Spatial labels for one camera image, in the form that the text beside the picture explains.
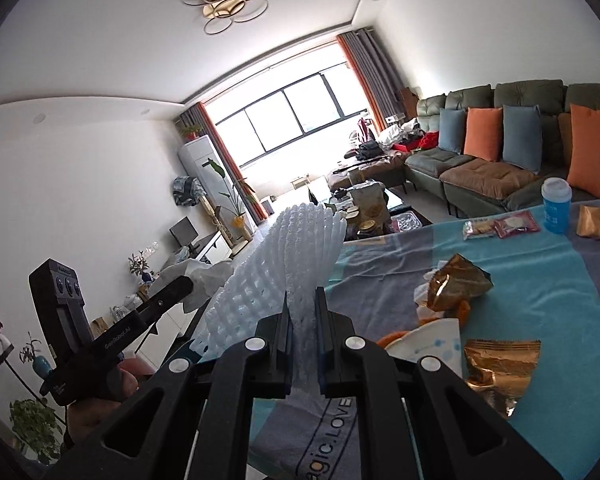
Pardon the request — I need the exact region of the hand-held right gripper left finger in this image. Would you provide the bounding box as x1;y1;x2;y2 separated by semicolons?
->
45;287;293;480

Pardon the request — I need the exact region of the leafy green houseplant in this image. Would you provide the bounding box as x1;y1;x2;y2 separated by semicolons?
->
10;397;66;463

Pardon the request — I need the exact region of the person's left hand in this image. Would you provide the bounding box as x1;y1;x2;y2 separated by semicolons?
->
62;355;157;456

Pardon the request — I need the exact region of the white black media cabinet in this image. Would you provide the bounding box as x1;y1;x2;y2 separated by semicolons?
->
87;232;231;361

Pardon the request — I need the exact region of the group of jars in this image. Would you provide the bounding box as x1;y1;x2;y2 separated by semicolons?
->
330;195;386;241

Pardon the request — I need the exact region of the white tissue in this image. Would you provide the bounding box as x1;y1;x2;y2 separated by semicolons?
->
152;257;236;311

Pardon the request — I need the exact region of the grey orange curtain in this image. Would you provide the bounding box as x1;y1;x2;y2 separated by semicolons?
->
180;102;268;221
336;27;406;131

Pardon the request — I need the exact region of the red snack packet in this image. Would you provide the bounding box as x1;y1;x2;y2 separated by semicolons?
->
494;210;541;238

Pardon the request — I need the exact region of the pile of clothes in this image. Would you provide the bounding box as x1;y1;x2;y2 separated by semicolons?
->
350;115;441;161

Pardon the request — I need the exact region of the clear cracker packet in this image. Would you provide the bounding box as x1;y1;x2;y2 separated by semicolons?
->
462;220;498;241

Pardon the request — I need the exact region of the blue cup with white lid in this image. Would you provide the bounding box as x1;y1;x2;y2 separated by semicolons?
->
540;176;573;235

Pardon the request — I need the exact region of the orange peel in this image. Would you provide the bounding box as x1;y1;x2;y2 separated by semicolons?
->
377;300;472;348

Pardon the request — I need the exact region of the large window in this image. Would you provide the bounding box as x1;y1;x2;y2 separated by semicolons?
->
212;75;371;166

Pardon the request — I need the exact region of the black monitor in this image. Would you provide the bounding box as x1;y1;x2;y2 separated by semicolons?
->
169;216;201;248

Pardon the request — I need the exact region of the tall leafy potted plant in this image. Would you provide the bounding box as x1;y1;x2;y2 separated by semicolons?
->
202;157;256;246

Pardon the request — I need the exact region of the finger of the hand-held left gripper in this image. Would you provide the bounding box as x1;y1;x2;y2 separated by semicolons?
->
139;275;195;323

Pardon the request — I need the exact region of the brown paper bag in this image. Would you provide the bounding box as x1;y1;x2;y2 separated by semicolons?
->
352;182;386;226

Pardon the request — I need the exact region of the white dotted paper cup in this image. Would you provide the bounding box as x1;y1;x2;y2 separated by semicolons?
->
384;319;463;376

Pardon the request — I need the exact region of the white standing air conditioner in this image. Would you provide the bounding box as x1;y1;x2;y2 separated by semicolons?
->
178;136;251;241

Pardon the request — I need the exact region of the flower vase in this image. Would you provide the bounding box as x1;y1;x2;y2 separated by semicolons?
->
127;252;153;286

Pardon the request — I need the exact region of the cloth covered floor fan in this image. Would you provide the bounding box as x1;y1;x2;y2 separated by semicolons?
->
171;175;231;251

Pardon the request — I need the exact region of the blue cushion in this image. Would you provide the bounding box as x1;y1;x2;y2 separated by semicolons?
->
437;107;468;153
501;104;543;173

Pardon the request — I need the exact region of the glass coffee table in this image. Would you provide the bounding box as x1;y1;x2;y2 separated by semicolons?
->
307;180;436;241

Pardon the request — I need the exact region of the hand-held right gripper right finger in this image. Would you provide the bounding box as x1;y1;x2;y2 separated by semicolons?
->
314;287;563;480

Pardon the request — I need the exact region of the white foam fruit net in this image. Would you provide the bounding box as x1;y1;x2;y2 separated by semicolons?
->
190;202;348;396

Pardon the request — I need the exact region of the green sectional sofa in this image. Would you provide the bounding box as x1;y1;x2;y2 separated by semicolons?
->
327;79;600;218

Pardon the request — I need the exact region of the orange cushion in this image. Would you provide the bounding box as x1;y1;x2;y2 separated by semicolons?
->
566;103;600;200
462;107;503;162

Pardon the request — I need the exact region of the small plant in blue vase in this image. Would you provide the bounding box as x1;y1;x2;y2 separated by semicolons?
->
20;332;56;378

